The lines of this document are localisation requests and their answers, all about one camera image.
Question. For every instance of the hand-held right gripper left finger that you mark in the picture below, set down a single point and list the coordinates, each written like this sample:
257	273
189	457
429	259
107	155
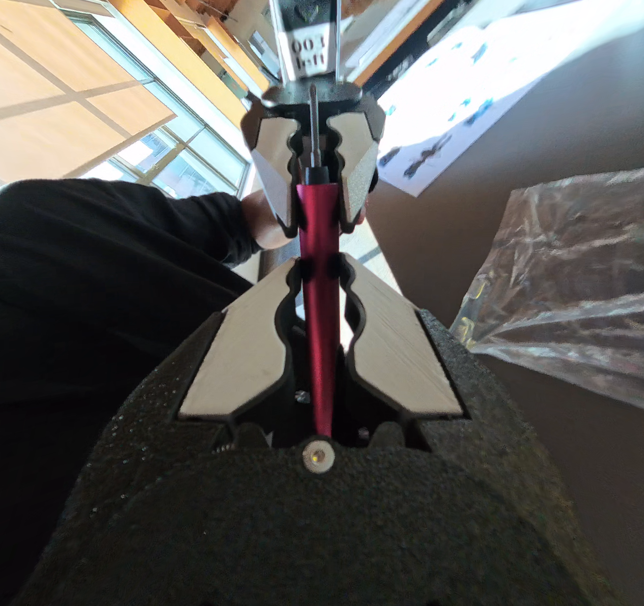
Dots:
236	359

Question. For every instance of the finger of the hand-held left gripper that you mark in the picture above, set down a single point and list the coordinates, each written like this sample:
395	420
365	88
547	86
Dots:
360	173
274	173

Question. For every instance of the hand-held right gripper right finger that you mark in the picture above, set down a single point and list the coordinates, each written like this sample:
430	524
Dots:
402	354

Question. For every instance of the red electric screwdriver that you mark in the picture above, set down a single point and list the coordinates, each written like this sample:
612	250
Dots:
319	289

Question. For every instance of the person's left forearm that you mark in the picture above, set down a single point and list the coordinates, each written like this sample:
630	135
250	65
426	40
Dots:
126	243

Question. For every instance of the orange-edged grey desk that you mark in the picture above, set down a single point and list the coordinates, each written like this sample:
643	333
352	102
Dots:
397	32

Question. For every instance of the person's left hand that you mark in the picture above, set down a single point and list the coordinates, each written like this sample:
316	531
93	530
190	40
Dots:
261	223

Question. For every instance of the large window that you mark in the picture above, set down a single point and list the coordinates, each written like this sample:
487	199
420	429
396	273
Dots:
211	148

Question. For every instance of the printed instruction sheet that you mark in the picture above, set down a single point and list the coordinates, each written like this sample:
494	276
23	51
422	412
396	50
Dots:
478	77

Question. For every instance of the clear plastic bag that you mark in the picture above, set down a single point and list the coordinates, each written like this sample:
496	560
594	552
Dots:
553	274

